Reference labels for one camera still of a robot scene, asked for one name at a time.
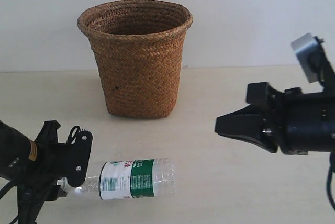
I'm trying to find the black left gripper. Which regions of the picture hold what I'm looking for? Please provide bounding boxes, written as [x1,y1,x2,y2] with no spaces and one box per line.
[15,120,69,223]

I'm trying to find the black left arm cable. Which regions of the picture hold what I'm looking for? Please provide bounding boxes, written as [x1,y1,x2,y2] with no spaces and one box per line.
[0,178,29,224]

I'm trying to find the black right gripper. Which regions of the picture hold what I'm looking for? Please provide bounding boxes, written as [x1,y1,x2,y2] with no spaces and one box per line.
[215,82,334,155]

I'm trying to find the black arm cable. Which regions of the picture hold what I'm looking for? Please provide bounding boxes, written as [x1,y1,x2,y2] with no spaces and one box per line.
[325,153,335,206]
[0,178,29,224]

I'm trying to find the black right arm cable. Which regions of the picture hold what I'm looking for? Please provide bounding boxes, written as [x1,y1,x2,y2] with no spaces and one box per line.
[325,153,335,206]

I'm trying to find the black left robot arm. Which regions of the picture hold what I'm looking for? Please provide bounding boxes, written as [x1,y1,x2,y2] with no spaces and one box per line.
[1,120,70,223]

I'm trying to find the clear plastic water bottle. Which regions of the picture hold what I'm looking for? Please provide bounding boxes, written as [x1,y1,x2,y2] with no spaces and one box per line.
[58,158,175,201]

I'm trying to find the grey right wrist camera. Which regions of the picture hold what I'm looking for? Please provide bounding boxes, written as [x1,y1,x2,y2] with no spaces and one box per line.
[291,32,325,83]

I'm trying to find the brown woven wicker basket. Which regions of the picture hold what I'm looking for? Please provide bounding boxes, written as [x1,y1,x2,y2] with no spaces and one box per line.
[77,0,193,119]

